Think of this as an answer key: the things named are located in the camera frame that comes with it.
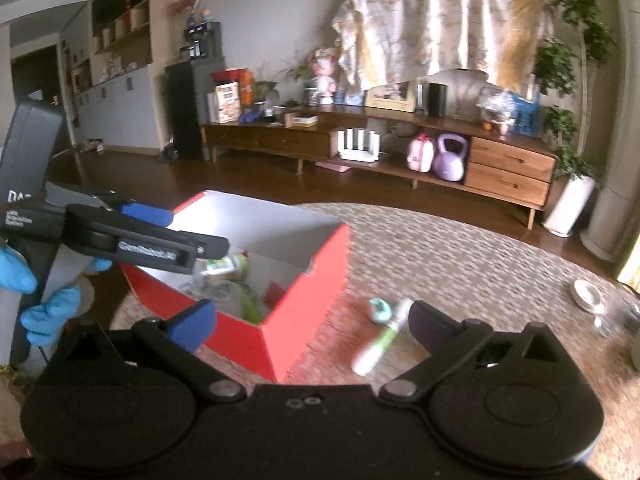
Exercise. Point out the person's left hand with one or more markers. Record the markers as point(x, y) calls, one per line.
point(50, 310)

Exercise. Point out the wooden media cabinet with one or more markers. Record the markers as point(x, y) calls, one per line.
point(510, 170)

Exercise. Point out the orange snack pack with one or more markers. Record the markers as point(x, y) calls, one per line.
point(246, 87)

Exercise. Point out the red cardboard box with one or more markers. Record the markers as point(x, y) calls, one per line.
point(300, 310)

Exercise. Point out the black cylinder speaker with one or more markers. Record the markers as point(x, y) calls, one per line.
point(437, 100)

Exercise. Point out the brown jar green lid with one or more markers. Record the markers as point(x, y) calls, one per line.
point(222, 267)

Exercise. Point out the grey fabric cushion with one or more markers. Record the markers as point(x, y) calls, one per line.
point(465, 92)

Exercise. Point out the wooden wall shelf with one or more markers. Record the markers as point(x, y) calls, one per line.
point(122, 15)

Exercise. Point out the patterned brown tablecloth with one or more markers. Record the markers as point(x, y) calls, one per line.
point(475, 270)

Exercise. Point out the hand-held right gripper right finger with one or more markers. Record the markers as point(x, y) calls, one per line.
point(430, 325)

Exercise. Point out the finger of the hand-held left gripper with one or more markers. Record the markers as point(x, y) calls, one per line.
point(147, 215)
point(135, 237)

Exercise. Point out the small cardboard box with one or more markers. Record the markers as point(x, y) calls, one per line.
point(301, 120)

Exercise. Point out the teal egg-shaped timer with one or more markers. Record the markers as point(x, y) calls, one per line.
point(381, 310)

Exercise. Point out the pink small bag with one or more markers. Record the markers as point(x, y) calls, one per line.
point(421, 155)

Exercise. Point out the pink doll figure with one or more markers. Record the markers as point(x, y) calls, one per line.
point(324, 75)

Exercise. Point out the white green pen tube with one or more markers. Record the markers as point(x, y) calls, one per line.
point(380, 345)

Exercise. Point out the white small dish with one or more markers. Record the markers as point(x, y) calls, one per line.
point(586, 296)

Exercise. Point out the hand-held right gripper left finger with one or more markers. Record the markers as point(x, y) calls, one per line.
point(192, 327)

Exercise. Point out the purple kettlebell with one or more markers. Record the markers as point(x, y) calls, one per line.
point(450, 162)

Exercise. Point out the black mini fridge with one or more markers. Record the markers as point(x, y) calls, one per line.
point(187, 110)

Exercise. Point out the clear plastic bag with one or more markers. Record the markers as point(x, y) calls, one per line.
point(495, 105)

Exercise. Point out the printed snack box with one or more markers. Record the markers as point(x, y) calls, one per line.
point(227, 104)

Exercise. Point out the tall green plant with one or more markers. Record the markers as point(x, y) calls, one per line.
point(555, 65)

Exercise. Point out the black coffee machine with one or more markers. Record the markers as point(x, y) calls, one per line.
point(200, 42)

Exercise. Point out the clear drinking glass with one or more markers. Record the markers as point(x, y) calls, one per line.
point(617, 317)

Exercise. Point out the white router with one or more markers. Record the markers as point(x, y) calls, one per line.
point(357, 147)

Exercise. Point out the small potted plant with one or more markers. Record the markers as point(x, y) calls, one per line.
point(265, 90)

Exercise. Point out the grey storage cabinets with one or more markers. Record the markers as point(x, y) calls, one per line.
point(120, 110)

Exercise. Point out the yellow curtain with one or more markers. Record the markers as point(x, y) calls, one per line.
point(631, 275)

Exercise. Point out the white planter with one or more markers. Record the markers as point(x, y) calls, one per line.
point(570, 205)

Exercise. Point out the cream photo frame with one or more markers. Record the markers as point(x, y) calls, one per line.
point(390, 97)

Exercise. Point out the floral hanging cloth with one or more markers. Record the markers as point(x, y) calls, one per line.
point(440, 15)

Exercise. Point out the leafy plant dark pot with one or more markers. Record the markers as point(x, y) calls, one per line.
point(310, 96)

